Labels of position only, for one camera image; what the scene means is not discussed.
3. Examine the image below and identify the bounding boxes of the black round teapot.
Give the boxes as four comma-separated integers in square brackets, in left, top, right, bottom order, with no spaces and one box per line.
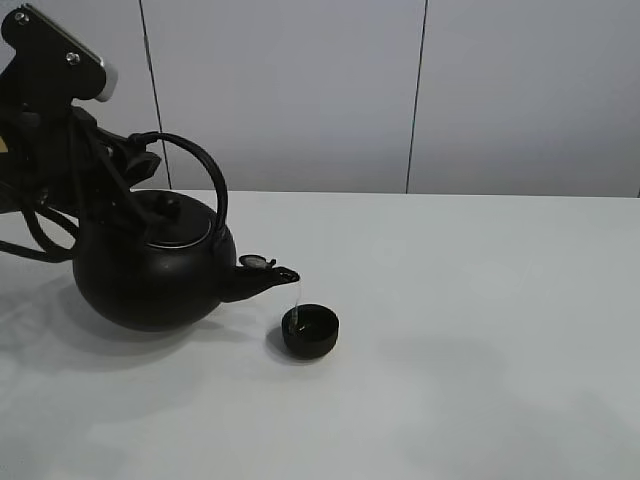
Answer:
[72,132,300,332]

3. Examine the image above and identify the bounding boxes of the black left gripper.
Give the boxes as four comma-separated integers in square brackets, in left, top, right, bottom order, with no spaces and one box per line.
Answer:
[1,97,161,215]

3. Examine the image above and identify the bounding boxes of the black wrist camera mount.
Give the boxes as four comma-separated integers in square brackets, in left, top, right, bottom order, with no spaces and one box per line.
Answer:
[1,3,118,118]

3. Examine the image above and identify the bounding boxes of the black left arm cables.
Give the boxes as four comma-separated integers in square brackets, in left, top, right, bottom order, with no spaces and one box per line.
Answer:
[0,107,166,264]

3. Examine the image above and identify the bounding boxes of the small black teacup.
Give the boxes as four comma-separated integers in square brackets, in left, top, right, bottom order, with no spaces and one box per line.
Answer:
[281,304,339,360]

